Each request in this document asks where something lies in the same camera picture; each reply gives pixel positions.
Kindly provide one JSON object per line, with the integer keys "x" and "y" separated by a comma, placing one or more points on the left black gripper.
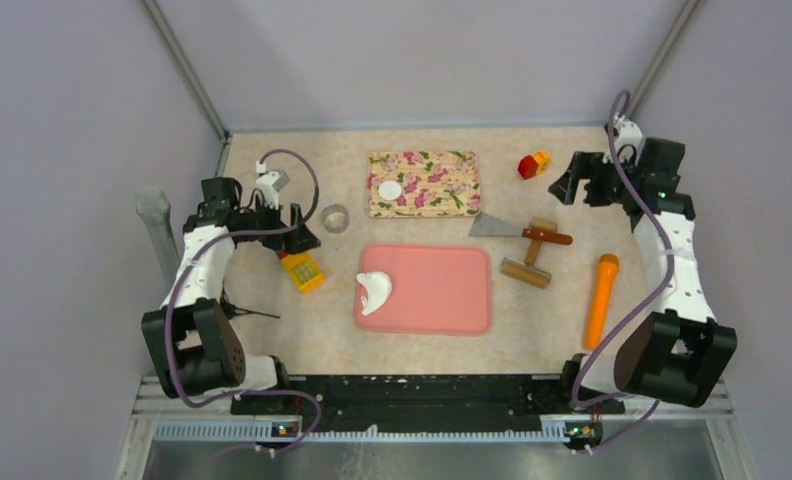
{"x": 295, "y": 241}

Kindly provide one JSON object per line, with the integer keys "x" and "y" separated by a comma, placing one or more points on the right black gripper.
{"x": 565, "y": 188}

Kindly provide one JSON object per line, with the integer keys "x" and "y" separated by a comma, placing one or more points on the white dough ball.
{"x": 377, "y": 287}

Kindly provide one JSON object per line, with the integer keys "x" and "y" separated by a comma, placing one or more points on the round white dumpling wrapper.
{"x": 390, "y": 190}

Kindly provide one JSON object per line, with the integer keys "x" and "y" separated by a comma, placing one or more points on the metal scraper wooden handle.
{"x": 486, "y": 225}

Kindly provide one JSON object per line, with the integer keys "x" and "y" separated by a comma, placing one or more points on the wooden rolling pin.
{"x": 525, "y": 270}

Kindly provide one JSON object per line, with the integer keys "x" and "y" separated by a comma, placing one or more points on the pink plastic tray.
{"x": 441, "y": 290}

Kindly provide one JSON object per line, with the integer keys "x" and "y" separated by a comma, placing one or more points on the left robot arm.
{"x": 191, "y": 342}

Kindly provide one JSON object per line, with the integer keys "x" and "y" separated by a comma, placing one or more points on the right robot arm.
{"x": 679, "y": 351}

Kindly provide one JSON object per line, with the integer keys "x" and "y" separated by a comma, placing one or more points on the yellow multicolour toy block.
{"x": 303, "y": 270}

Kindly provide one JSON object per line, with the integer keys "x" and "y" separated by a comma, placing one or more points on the red orange toy block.
{"x": 533, "y": 165}

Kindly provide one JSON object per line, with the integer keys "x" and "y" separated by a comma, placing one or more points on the orange toy carrot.
{"x": 607, "y": 269}

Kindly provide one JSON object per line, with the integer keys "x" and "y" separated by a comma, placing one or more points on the small black tripod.
{"x": 232, "y": 311}

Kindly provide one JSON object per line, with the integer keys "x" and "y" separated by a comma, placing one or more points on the floral yellow tray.
{"x": 435, "y": 183}

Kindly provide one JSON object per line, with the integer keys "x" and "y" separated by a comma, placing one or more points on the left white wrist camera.
{"x": 269, "y": 185}

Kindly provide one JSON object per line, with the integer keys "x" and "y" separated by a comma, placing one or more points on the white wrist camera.
{"x": 627, "y": 139}
{"x": 269, "y": 185}

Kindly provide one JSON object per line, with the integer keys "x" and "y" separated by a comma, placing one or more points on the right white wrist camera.
{"x": 627, "y": 139}

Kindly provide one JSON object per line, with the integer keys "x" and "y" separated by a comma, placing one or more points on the grey cylinder post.
{"x": 154, "y": 209}

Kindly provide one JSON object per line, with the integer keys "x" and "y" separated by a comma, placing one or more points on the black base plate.
{"x": 419, "y": 403}

